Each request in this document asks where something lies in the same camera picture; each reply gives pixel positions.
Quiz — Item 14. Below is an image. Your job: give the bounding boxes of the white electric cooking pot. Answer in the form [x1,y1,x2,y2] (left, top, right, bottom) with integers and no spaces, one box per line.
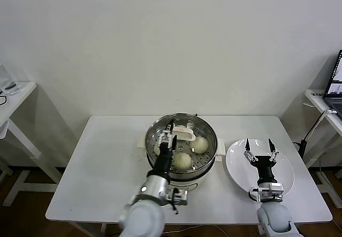
[136,137,226,194]

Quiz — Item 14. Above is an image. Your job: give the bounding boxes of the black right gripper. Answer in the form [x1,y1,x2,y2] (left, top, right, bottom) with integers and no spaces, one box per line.
[243,138,279,184]

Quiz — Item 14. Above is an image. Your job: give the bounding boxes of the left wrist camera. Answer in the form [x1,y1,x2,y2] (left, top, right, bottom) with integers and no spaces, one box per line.
[167,188,189,207]

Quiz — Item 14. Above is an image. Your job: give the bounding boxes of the dark open laptop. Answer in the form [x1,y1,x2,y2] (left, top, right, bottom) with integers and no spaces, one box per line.
[322,49,342,120]

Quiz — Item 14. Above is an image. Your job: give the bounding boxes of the white round plate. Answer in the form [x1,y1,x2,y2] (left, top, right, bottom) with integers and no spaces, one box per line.
[225,139,295,200]

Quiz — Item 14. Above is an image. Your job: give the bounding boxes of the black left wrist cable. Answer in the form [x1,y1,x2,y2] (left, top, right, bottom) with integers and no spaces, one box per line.
[170,188,180,216]

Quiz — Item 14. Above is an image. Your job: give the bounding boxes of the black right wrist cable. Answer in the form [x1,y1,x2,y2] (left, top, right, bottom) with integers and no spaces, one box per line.
[248,188,262,203]

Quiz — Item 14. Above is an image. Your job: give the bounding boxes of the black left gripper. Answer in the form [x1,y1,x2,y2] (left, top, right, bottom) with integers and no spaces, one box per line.
[149,118,178,175]

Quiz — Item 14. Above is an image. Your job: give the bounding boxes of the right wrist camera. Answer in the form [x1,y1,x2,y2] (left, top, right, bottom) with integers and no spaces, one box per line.
[268,182,284,199]

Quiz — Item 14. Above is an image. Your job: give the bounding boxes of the stainless steel steamer basket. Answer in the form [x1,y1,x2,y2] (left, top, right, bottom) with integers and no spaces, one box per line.
[145,113,217,174]

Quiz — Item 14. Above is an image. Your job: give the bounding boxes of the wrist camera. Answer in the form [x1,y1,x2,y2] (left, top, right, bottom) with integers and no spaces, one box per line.
[268,182,284,199]
[167,188,189,207]

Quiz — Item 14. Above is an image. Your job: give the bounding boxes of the black power adapter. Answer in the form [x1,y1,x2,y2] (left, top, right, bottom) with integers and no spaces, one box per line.
[298,139,307,159]

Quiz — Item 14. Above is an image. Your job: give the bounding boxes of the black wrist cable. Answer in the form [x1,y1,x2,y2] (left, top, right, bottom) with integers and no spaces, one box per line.
[248,188,262,203]
[170,188,180,216]

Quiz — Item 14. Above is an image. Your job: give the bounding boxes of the white side desk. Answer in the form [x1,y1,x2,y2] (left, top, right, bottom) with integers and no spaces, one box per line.
[0,81,64,207]
[303,88,342,210]

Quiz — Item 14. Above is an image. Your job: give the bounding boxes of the white laptop cable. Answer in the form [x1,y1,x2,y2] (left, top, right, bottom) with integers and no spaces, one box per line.
[303,109,338,141]

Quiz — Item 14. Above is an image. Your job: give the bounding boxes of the clear glass container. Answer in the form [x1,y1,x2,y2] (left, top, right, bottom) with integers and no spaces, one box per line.
[0,63,22,96]

